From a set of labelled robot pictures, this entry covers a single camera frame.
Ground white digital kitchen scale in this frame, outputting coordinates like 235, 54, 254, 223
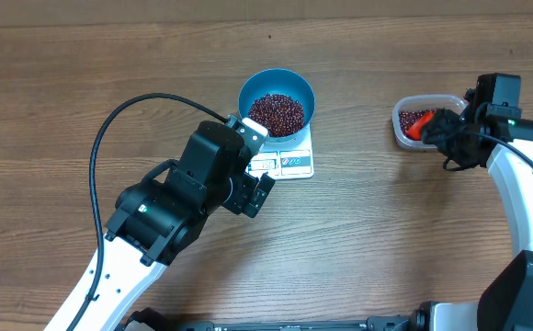
246, 125, 314, 180

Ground red adzuki beans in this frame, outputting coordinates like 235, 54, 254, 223
398, 109, 436, 135

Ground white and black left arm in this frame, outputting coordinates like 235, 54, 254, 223
47, 119, 275, 330

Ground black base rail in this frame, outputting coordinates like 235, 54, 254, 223
115, 308, 430, 331

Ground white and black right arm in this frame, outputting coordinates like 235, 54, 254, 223
404, 73, 533, 330

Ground red beans in bowl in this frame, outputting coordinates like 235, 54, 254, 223
248, 94, 305, 138

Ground red scoop with blue handle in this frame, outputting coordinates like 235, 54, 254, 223
405, 110, 435, 141

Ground clear plastic food container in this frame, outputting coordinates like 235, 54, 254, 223
391, 94, 468, 152

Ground blue bowl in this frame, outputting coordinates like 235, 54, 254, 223
238, 68, 316, 143

